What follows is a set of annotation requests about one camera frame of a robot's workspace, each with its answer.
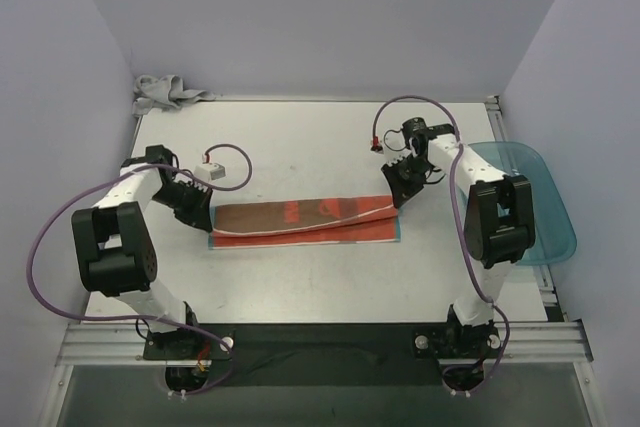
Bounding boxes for orange brown bear towel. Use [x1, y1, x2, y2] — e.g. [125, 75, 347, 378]
[209, 195, 401, 250]

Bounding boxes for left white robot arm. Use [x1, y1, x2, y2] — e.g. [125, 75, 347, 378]
[71, 145, 212, 359]

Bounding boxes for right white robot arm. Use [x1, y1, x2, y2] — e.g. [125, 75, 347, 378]
[381, 117, 536, 359]

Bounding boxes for grey crumpled towel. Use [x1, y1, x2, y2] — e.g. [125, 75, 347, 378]
[132, 75, 216, 118]

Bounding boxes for teal plastic tray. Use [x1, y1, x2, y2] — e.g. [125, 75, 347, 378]
[471, 141, 577, 267]

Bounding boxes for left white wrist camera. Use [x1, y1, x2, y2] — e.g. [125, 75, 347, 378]
[193, 162, 226, 183]

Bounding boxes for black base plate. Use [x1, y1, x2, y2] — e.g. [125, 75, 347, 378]
[164, 324, 487, 391]

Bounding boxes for aluminium front frame rail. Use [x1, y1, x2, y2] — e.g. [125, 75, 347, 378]
[57, 322, 593, 366]

